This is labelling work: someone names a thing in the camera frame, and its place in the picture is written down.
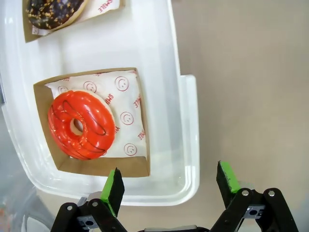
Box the white smile print paper liner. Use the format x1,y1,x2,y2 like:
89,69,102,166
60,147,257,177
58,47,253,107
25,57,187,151
31,0,121,36
44,69,147,159

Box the brown paper donut tray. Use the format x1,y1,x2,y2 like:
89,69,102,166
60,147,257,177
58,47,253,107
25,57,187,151
33,67,151,178
22,0,126,44

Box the chocolate donut with nut crumbs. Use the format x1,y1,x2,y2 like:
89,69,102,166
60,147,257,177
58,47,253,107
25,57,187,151
26,0,88,31

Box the red glazed donut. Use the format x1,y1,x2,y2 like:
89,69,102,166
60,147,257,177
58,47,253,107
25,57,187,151
47,89,116,160

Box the white display case base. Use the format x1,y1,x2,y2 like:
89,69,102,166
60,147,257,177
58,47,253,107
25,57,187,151
0,0,200,206

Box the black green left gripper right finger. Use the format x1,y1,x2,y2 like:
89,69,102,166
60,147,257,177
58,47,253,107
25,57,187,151
212,160,300,232

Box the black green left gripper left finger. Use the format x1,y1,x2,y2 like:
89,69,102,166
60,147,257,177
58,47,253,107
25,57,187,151
50,167,128,232

